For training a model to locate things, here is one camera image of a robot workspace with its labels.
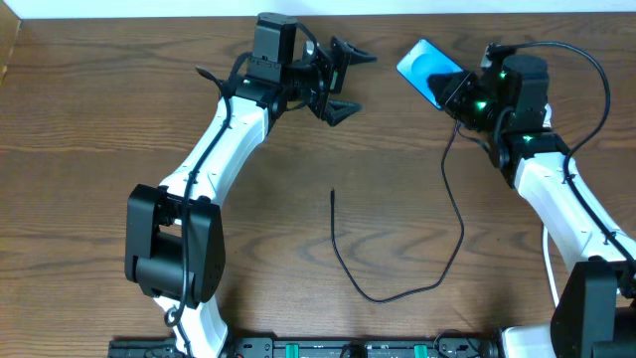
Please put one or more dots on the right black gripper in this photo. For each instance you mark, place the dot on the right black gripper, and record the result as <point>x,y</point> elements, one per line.
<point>457,89</point>

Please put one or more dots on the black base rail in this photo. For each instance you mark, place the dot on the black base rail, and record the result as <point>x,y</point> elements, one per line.
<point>262,347</point>

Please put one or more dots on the blue Galaxy smartphone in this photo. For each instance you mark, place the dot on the blue Galaxy smartphone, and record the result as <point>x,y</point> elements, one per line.
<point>422,61</point>

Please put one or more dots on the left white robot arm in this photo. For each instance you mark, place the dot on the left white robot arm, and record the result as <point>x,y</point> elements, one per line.
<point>175,247</point>

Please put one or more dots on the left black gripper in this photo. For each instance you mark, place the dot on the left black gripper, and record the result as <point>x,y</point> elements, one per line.
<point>324,81</point>

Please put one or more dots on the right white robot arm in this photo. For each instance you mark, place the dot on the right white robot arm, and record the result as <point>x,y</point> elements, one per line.
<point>509,102</point>

